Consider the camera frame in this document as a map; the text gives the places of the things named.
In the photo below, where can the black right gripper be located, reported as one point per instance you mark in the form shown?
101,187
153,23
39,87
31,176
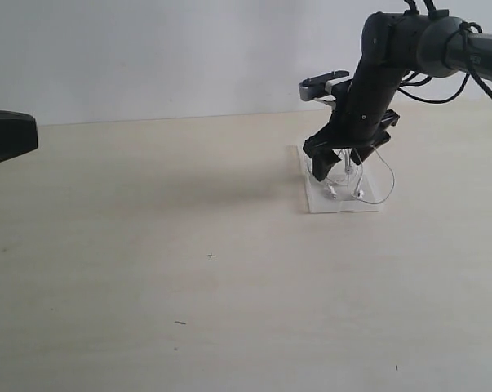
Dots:
356,119

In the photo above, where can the clear plastic open case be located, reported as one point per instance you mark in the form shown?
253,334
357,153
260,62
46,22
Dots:
347,188

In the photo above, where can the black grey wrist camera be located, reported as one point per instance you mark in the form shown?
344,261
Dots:
319,86

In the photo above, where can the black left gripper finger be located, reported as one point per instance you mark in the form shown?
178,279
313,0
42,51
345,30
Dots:
18,134

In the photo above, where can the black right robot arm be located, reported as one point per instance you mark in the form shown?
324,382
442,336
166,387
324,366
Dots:
436,45

